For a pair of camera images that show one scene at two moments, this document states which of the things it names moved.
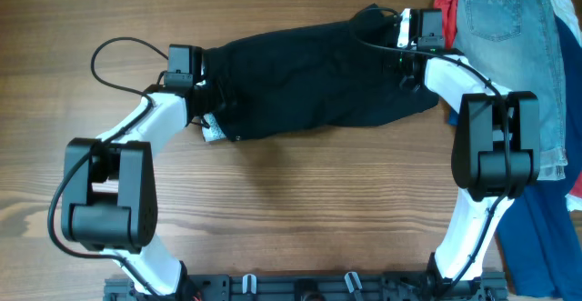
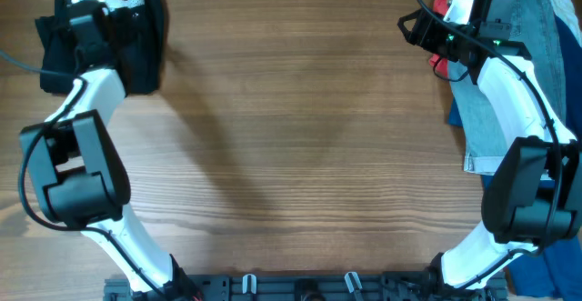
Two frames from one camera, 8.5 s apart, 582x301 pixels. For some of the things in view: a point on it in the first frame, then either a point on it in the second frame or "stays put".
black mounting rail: (317, 286) stays put
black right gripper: (388, 62) -> (423, 31)
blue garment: (540, 237) stays put
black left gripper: (217, 100) -> (75, 41)
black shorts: (330, 74) -> (137, 39)
